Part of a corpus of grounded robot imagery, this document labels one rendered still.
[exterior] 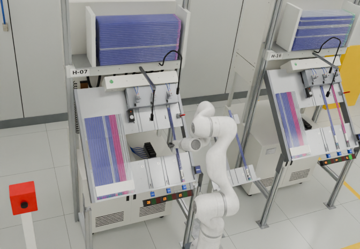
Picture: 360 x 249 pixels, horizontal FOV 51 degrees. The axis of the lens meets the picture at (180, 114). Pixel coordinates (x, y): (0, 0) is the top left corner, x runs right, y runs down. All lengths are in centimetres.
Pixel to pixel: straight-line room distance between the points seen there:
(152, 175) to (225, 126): 79
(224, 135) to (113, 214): 140
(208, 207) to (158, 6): 133
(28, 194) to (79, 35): 99
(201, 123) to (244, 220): 171
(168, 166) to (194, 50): 214
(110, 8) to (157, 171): 107
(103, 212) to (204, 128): 137
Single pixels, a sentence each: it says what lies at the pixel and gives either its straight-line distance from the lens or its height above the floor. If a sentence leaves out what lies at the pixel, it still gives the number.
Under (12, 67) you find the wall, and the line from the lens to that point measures 399.
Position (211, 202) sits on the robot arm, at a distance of 188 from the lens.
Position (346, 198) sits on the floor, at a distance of 401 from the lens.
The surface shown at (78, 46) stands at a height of 144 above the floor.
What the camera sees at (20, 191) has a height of 78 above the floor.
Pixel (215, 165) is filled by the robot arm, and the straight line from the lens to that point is 186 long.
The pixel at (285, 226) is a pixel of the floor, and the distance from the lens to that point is 348.
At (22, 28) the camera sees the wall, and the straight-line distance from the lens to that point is 384.
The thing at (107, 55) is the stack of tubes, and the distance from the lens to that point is 235.
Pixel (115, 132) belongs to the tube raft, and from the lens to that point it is 244.
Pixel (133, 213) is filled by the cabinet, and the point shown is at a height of 17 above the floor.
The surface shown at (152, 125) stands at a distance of 252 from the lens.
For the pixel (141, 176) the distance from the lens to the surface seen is 246.
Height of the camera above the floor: 244
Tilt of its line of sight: 33 degrees down
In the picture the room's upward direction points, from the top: 7 degrees clockwise
